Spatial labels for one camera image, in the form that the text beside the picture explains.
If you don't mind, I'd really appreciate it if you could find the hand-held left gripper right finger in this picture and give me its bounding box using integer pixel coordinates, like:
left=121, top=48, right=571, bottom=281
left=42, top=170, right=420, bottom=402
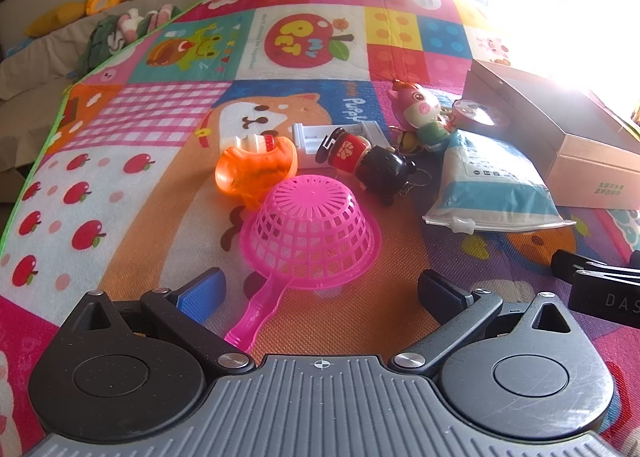
left=387, top=268, right=581, bottom=378

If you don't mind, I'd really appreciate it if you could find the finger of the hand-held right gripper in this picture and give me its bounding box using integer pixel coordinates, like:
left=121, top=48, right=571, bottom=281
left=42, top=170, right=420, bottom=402
left=573, top=269, right=640, bottom=328
left=551, top=249, right=640, bottom=283

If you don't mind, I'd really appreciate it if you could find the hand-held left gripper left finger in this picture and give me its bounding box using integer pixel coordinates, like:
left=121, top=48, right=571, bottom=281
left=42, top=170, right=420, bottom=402
left=59, top=268, right=256, bottom=375

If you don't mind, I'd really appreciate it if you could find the pink cardboard box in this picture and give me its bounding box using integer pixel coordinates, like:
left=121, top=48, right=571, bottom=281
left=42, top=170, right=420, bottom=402
left=462, top=58, right=640, bottom=210

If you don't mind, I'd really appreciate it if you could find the blue white wipes packet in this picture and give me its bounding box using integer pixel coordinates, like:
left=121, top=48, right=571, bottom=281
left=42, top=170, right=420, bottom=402
left=422, top=129, right=578, bottom=234

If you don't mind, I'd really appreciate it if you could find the orange plastic toy cup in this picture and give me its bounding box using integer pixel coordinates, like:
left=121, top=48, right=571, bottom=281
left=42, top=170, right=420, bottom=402
left=215, top=136, right=299, bottom=210

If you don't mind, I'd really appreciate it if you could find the pink plastic strainer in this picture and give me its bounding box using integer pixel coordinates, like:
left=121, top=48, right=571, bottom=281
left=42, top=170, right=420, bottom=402
left=224, top=174, right=383, bottom=354

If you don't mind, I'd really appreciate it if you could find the red black doll keychain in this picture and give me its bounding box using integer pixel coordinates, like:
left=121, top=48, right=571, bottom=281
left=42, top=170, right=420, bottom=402
left=315, top=126, right=431, bottom=208

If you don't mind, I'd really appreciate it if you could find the small white toy bottle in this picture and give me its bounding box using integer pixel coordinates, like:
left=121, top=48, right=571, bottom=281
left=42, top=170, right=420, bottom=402
left=234, top=133, right=276, bottom=152

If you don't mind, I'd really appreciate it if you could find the white battery charger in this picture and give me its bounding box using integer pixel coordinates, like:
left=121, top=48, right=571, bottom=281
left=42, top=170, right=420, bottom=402
left=292, top=121, right=383, bottom=168

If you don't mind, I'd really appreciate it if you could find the pink pig plush keychain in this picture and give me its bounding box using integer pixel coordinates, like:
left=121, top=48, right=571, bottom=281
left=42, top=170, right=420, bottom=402
left=387, top=79, right=458, bottom=155

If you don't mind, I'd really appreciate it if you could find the colourful printed play mat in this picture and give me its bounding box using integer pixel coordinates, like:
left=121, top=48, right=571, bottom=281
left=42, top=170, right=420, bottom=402
left=0, top=0, right=640, bottom=457

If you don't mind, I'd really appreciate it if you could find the green pink white plush toy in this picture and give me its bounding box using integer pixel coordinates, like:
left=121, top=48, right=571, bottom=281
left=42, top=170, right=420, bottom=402
left=77, top=4, right=183, bottom=72

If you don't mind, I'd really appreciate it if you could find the beige sofa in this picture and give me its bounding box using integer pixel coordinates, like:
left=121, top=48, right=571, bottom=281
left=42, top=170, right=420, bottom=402
left=0, top=0, right=301, bottom=178

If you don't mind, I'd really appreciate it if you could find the yellow cushion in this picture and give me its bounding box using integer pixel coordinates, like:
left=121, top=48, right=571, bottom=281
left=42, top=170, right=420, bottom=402
left=25, top=2, right=88, bottom=36

